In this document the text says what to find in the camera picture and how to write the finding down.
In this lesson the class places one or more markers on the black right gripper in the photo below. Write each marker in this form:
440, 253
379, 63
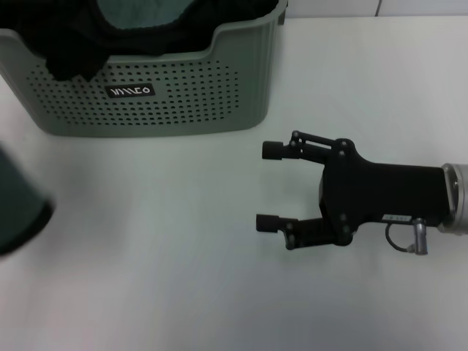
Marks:
380, 194

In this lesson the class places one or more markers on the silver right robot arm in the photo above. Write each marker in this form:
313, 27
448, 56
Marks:
457, 197

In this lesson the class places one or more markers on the green perforated storage box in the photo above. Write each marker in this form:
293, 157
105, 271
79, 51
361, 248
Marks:
204, 98

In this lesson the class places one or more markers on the teal towel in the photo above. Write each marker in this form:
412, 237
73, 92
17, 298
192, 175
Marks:
146, 14

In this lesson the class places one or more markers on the black cloth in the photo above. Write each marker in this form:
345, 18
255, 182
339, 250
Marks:
73, 44

